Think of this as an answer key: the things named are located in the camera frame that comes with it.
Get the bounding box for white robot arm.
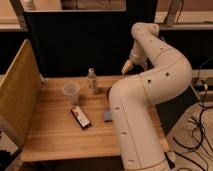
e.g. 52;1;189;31
109;22;192;171

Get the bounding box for small grey blue block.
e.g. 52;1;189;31
103;110;112;122

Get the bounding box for dark right side panel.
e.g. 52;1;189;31
156;86;198;134

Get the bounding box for clear glass bottle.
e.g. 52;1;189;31
87;68;99;94

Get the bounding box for wooden left side panel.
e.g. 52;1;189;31
0;39;42;148

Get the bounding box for power strip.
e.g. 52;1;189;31
192;78;213;91

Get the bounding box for black floor cables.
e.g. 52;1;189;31
172;56;213;171

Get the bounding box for clear plastic cup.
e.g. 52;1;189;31
63;82;80;105

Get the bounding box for black red candy box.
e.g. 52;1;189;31
71;105;91;130

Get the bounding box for black back panel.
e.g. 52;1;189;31
24;0;158;77

